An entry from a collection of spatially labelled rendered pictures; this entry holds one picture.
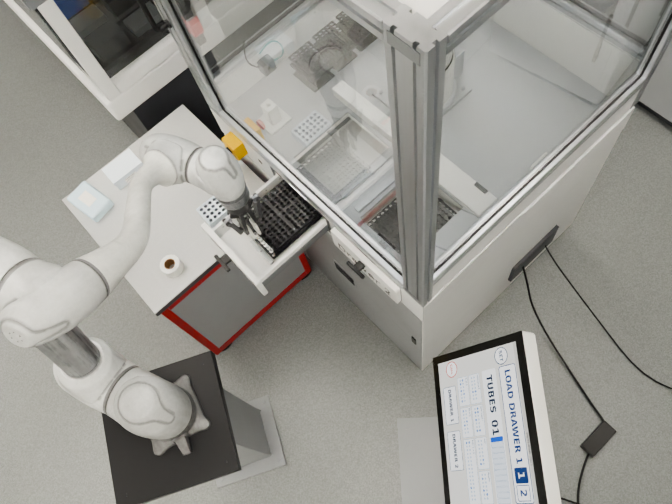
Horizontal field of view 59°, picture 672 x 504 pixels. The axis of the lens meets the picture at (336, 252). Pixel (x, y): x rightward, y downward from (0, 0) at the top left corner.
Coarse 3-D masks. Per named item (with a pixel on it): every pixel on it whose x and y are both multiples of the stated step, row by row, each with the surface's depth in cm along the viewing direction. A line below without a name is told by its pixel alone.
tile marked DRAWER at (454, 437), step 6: (450, 432) 151; (456, 432) 149; (450, 438) 150; (456, 438) 149; (450, 444) 150; (456, 444) 148; (450, 450) 150; (456, 450) 148; (450, 456) 149; (456, 456) 148; (462, 456) 146; (450, 462) 149; (456, 462) 147; (462, 462) 146; (450, 468) 148; (456, 468) 147; (462, 468) 145
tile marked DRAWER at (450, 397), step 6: (444, 390) 156; (450, 390) 154; (444, 396) 155; (450, 396) 153; (456, 396) 152; (444, 402) 155; (450, 402) 153; (456, 402) 151; (450, 408) 152; (456, 408) 151; (450, 414) 152; (456, 414) 150; (450, 420) 152; (456, 420) 150
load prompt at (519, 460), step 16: (512, 368) 138; (512, 384) 137; (512, 400) 136; (512, 416) 135; (512, 432) 135; (512, 448) 134; (512, 464) 133; (528, 464) 129; (528, 480) 129; (528, 496) 128
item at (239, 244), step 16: (256, 192) 197; (224, 224) 195; (320, 224) 190; (224, 240) 198; (240, 240) 198; (304, 240) 188; (240, 256) 195; (256, 256) 195; (288, 256) 188; (256, 272) 192; (272, 272) 187
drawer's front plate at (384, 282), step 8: (336, 232) 184; (336, 240) 188; (344, 240) 183; (344, 248) 187; (352, 248) 181; (352, 256) 186; (360, 256) 180; (368, 264) 179; (368, 272) 184; (376, 272) 177; (384, 280) 176; (384, 288) 182; (392, 288) 175; (392, 296) 182; (400, 296) 180
